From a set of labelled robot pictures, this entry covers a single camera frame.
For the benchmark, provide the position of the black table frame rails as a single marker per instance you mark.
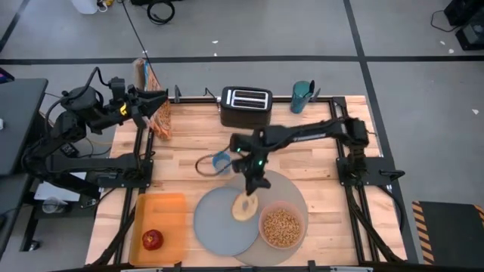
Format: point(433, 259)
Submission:
point(196, 100)

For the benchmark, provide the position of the orange plastic tray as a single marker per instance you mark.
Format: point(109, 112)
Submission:
point(162, 215)

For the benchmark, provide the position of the clear plastic cup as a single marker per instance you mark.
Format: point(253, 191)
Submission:
point(54, 205)

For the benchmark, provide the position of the round grey placemat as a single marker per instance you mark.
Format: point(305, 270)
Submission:
point(287, 189)

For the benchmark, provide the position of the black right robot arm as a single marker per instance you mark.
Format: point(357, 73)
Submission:
point(302, 134)

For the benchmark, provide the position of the black toaster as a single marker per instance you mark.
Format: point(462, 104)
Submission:
point(246, 111)

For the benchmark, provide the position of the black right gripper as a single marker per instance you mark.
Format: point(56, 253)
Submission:
point(249, 166)

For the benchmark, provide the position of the orange cereal box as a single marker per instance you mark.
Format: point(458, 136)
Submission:
point(160, 121)

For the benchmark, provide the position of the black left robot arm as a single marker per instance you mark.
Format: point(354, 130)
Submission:
point(94, 164)

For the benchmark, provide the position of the pink bowl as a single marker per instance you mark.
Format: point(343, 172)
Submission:
point(298, 234)

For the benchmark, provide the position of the light blue cup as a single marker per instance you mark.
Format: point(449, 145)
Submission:
point(221, 166)

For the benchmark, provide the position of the grey round plate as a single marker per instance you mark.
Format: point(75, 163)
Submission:
point(215, 223)

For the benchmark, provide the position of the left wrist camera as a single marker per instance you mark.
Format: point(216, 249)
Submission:
point(117, 87)

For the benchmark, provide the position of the bagel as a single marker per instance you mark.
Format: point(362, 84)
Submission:
point(239, 211)

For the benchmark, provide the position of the black equipment case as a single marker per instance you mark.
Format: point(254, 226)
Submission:
point(469, 22)

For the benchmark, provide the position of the cereal pieces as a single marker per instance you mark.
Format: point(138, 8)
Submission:
point(281, 226)

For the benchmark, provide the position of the black desk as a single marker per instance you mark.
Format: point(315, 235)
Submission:
point(19, 124)

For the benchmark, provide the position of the black hazard striped mat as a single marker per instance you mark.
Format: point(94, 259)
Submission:
point(450, 230)

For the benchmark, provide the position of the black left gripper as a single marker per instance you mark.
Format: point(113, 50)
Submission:
point(135, 107)

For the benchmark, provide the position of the red apple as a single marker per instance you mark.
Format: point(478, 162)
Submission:
point(152, 240)

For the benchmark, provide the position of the white container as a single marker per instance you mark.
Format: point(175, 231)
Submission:
point(85, 5)

